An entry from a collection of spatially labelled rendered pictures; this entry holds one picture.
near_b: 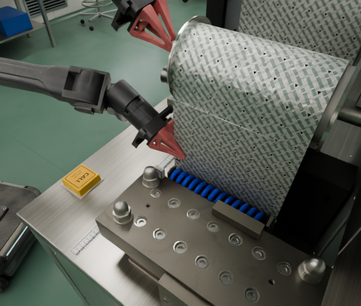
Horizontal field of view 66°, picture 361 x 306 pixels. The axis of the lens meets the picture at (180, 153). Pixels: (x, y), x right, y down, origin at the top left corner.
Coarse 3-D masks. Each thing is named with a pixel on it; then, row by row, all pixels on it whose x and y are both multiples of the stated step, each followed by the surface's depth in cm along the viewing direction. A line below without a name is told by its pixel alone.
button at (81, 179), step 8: (80, 168) 76; (88, 168) 76; (72, 176) 74; (80, 176) 74; (88, 176) 74; (96, 176) 74; (64, 184) 74; (72, 184) 72; (80, 184) 72; (88, 184) 72; (80, 192) 71
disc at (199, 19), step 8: (200, 16) 46; (184, 24) 44; (192, 24) 45; (208, 24) 49; (184, 32) 44; (176, 40) 44; (176, 48) 44; (168, 64) 45; (168, 72) 45; (168, 80) 46
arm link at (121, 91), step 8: (120, 80) 57; (112, 88) 56; (120, 88) 56; (128, 88) 56; (112, 96) 56; (120, 96) 56; (128, 96) 56; (136, 96) 56; (112, 104) 57; (120, 104) 56; (128, 104) 56; (120, 112) 57
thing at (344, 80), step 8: (344, 72) 36; (352, 72) 36; (344, 80) 35; (336, 88) 35; (344, 88) 35; (336, 96) 35; (328, 104) 36; (336, 104) 35; (328, 112) 36; (320, 120) 37; (328, 120) 36; (320, 128) 37; (320, 136) 38
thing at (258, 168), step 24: (192, 120) 50; (216, 120) 47; (192, 144) 54; (216, 144) 50; (240, 144) 47; (264, 144) 44; (192, 168) 59; (216, 168) 54; (240, 168) 50; (264, 168) 47; (288, 168) 44; (240, 192) 54; (264, 192) 50
